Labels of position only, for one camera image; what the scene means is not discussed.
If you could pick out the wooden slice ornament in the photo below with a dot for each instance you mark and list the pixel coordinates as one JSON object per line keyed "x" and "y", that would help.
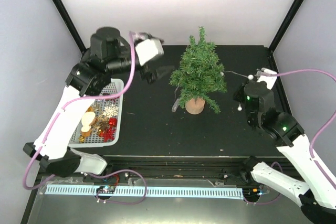
{"x": 87, "y": 121}

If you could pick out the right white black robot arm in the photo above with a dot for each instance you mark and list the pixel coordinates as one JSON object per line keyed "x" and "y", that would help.
{"x": 315, "y": 193}

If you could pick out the small green christmas tree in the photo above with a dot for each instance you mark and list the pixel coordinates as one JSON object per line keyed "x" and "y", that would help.
{"x": 200, "y": 73}

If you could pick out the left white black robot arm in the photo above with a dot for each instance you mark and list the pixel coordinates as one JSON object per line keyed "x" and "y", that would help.
{"x": 109, "y": 54}

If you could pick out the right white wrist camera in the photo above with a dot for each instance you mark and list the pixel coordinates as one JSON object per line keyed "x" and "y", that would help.
{"x": 268, "y": 76}

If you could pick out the gold star ornament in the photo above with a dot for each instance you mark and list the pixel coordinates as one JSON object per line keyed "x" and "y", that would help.
{"x": 81, "y": 139}

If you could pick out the white snowflake ornament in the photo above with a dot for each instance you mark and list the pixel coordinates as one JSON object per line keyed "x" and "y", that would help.
{"x": 110, "y": 111}

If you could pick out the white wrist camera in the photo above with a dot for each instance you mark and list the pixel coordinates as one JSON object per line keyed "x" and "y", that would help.
{"x": 268, "y": 76}
{"x": 147, "y": 47}

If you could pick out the white plastic basket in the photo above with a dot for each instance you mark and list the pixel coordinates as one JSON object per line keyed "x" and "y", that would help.
{"x": 93, "y": 140}

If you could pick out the terracotta tree pot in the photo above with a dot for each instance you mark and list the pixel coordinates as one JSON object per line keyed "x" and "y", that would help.
{"x": 195, "y": 106}

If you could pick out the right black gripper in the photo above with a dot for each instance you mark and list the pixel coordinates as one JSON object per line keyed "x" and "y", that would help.
{"x": 238, "y": 96}

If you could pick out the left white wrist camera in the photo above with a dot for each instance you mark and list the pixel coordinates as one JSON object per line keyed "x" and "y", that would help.
{"x": 147, "y": 47}

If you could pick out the light blue slotted cable duct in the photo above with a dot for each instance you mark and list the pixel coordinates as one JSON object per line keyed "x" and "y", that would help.
{"x": 150, "y": 191}

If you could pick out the red snowflake ornament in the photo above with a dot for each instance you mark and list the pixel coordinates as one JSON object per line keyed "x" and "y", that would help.
{"x": 107, "y": 134}

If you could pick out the pine cone ornament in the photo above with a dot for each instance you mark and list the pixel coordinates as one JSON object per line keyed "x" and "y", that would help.
{"x": 103, "y": 125}

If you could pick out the red gift box ornament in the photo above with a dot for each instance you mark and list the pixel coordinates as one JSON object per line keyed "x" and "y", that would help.
{"x": 113, "y": 122}

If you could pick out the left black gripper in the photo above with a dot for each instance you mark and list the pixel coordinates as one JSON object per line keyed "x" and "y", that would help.
{"x": 157, "y": 73}

